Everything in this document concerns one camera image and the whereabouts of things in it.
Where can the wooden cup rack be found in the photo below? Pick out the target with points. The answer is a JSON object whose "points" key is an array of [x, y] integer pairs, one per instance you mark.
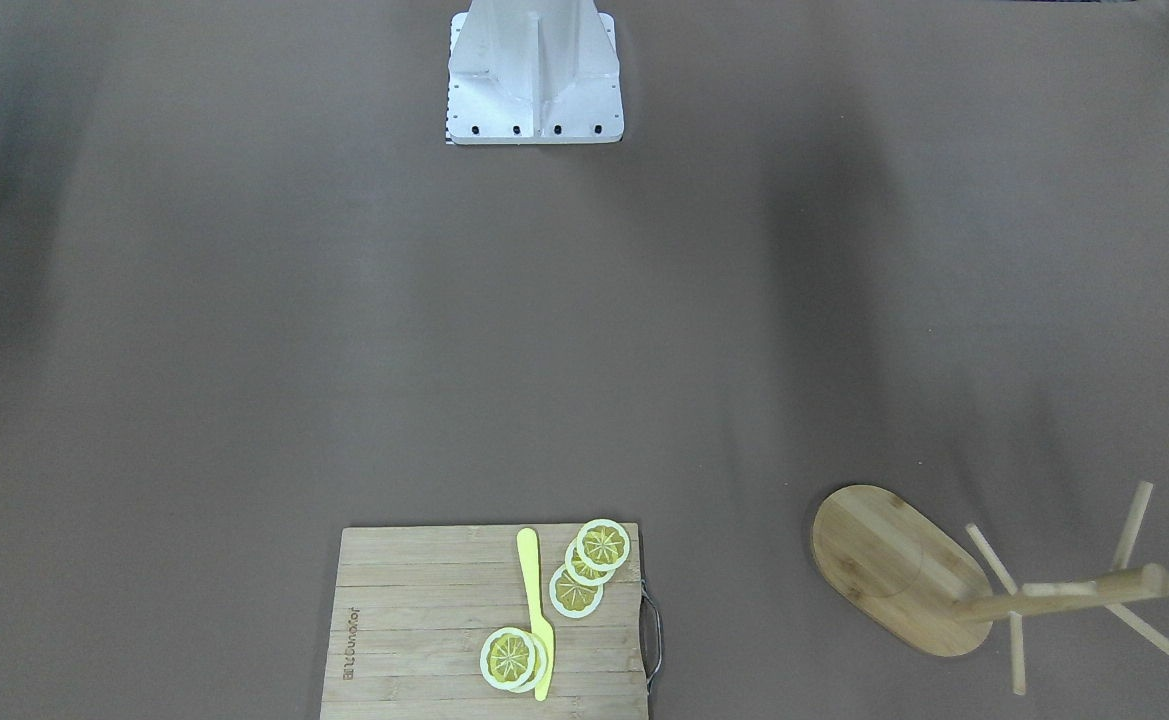
{"points": [[909, 576]]}

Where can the lemon slice middle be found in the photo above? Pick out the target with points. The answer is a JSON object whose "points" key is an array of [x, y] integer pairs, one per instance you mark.
{"points": [[581, 572]]}

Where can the yellow plastic knife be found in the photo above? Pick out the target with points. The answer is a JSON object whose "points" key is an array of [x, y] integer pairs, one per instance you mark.
{"points": [[528, 553]]}

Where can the lemon slice under front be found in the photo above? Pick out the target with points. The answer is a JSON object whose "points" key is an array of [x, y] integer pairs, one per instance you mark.
{"points": [[541, 657]]}

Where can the bamboo cutting board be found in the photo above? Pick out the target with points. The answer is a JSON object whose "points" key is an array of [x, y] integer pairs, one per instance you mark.
{"points": [[412, 607]]}

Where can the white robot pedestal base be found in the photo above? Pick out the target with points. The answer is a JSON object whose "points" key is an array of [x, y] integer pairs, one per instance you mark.
{"points": [[533, 73]]}

